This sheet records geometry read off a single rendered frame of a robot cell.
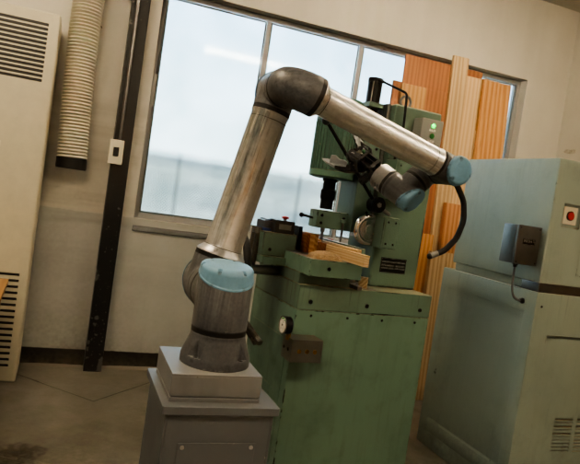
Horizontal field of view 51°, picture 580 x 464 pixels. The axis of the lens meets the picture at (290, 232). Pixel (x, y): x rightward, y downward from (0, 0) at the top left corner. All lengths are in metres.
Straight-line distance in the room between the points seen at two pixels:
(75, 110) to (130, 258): 0.85
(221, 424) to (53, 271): 2.09
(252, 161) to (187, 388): 0.66
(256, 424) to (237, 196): 0.63
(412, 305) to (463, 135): 1.97
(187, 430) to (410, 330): 1.12
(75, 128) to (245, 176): 1.68
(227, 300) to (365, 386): 0.95
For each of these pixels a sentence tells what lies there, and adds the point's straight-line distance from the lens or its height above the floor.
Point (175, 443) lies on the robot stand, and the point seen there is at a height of 0.45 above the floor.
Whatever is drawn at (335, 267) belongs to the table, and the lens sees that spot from 2.16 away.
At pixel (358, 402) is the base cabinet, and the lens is 2.42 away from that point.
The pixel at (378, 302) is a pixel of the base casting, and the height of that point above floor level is 0.76.
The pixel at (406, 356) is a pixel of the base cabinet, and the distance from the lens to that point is 2.47.
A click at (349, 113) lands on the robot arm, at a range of 1.75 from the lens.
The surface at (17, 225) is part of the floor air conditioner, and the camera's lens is 3.22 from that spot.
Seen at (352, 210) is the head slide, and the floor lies 1.09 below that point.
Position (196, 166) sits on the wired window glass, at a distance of 3.64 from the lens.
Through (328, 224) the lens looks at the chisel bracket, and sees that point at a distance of 2.40.
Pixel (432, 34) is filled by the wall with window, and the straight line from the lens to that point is 4.24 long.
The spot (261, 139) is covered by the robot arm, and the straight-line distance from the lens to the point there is 1.79.
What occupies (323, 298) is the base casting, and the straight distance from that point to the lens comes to 2.22.
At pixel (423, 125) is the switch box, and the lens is 2.44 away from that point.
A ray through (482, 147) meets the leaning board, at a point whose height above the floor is 1.61.
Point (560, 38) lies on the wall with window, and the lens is 4.88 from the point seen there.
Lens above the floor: 1.09
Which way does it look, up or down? 3 degrees down
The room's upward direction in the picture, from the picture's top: 9 degrees clockwise
